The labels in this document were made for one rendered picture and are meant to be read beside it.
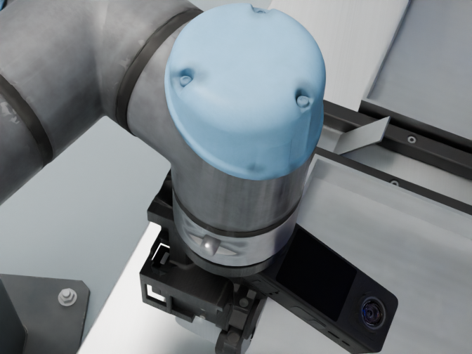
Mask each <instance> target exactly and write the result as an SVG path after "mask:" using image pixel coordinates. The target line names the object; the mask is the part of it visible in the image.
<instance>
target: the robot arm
mask: <svg viewBox="0 0 472 354"><path fill-rule="evenodd" d="M325 85H326V68H325V61H324V58H323V56H322V52H321V50H320V47H319V46H318V44H317V42H316V40H315V39H314V38H313V36H312V35H311V34H310V32H309V31H308V30H307V29H306V28H305V27H304V26H303V25H302V24H301V23H299V22H298V21H297V20H295V19H294V18H292V17H291V16H289V15H287V14H286V13H283V12H282V11H279V10H277V9H275V8H272V9H270V10H267V9H264V8H256V7H253V6H252V5H251V4H248V3H237V4H226V5H222V6H218V7H215V8H212V9H210V10H207V11H205V12H204V11H203V10H201V9H200V8H198V7H197V6H196V5H194V4H192V3H191V2H189V1H188V0H0V206H1V205H2V204H3V203H4V202H5V201H6V200H7V199H9V198H10V197H11V196H12V195H13V194H15V193H16V192H17V191H18V190H19V189H20V188H21V187H22V186H23V185H25V184H26V183H27V182H28V181H29V180H31V179H32V178H33V177H34V176H35V175H37V174H38V173H39V172H40V171H41V170H42V169H43V168H44V167H45V166H46V165H47V164H49V163H51V162H52V161H53V160H54V159H55V158H56V157H58V156H59V155H60V154H61V153H62V152H64V151H65V150H66V149H67V148H68V147H69V146H71V144H73V143H74V142H75V141H76V140H77V139H78V138H80V137H81V136H82V135H83V134H84V133H86V132H87V131H88V130H89V129H90V128H91V127H92V126H93V125H94V124H95V123H97V122H98V121H99V120H100V119H101V118H102V117H104V116H107V117H109V118H110V119H111V120H112V121H114V122H115V123H117V124H118V125H120V126H121V127H122V128H123V129H125V130H126V131H128V132H129V133H130V134H131V135H132V136H135V137H138V138H139V139H141V140H142V141H143V142H144V143H146V144H147V145H149V146H150V147H151V148H152V149H154V150H155V151H157V152H158V153H159V154H160V155H162V156H163V157H165V158H166V159H167V160H168V161H169V162H170V163H171V168H170V170H169V172H168V174H167V175H166V178H165V179H164V182H163V184H162V186H161V188H160V190H159V192H158V193H157V194H156V195H155V198H154V199H153V200H152V202H151V204H150V206H149V207H148V209H147V220H148V221H150V222H152V223H155V224H157V225H160V226H161V230H160V231H159V234H158V236H157V238H156V239H155V241H154V243H153V245H152V246H151V248H150V253H149V255H148V257H147V259H146V261H145V262H144V264H143V267H142V268H141V269H140V272H139V278H140V289H141V296H142V302H143V303H146V304H148V305H149V306H152V307H154V308H157V309H159V310H162V311H164V312H165V313H168V314H170V315H174V316H175V320H176V322H177V323H178V324H179V325H180V326H182V327H184V328H185V329H187V330H189V331H191V332H193V333H195V334H197V335H198V336H200V337H202V338H204V339H206V340H208V341H210V342H212V343H214V344H216V347H215V353H216V354H245V352H246V351H247V349H248V347H249V346H250V343H251V339H253V337H254V334H255V332H256V328H257V326H258V323H259V320H260V319H261V315H262V312H263V309H264V307H265V304H266V301H267V298H268V297H270V298H271V299H272V300H274V301H275V302H277V303H278V304H280V305H281V306H282V307H284V308H286V309H287V310H288V311H290V312H291V313H293V314H294V315H295V316H297V317H299V318H300V319H302V320H303V321H304V322H306V323H307V324H309V325H310V326H311V327H313V328H314V329H316V330H318V331H319V332H320V333H322V334H324V335H325V336H326V337H327V338H329V339H331V340H332V341H333V342H334V343H336V344H338V345H339V346H340V347H342V348H344V349H345V350H346V351H348V352H349V353H351V354H363V353H379V352H380V351H381V349H382V348H383V345H384V342H385V340H386V337H387V334H388V331H389V329H390V327H391V323H392V321H393V318H394V316H395V312H396V310H397V308H398V299H397V297H396V296H395V295H394V294H392V293H391V292H390V291H389V290H387V289H386V288H384V287H383V286H381V285H380V284H379V283H378V282H376V281H375V280H373V279H372V278H371V277H370V276H368V275H367V274H365V273H364V272H362V271H361V270H360V269H359V268H357V267H356V266H354V265H353V264H352V263H350V262H349V261H347V260H346V259H345V258H344V257H342V256H341V255H339V254H338V253H336V252H335V251H334V250H333V249H331V248H330V247H328V246H327V245H326V244H325V243H323V242H322V241H320V240H319V239H318V238H316V237H315V236H314V235H312V234H311V233H309V232H308V231H307V230H305V229H304V228H302V227H301V226H300V225H299V224H297V223H296V220H297V216H298V213H299V208H300V205H301V200H302V195H303V189H304V185H305V182H306V177H307V174H308V169H309V166H310V160H311V157H312V153H313V151H314V149H315V148H316V146H317V143H318V141H319V139H320V134H321V132H322V125H323V120H324V105H323V98H324V94H325ZM160 243H161V245H160ZM162 244H164V245H166V246H168V247H169V248H168V247H166V246H164V245H162ZM159 245H160V246H159ZM158 247H159V248H158ZM157 249H158V250H157ZM156 251H157V252H156ZM154 255H155V256H154ZM153 256H154V258H153ZM152 258H153V259H152ZM147 285H150V286H151V287H152V292H153V293H155V294H158V295H160V296H163V297H164V298H165V299H164V301H161V300H159V299H156V298H155V297H153V296H150V295H148V286H147ZM195 316H197V317H195Z"/></svg>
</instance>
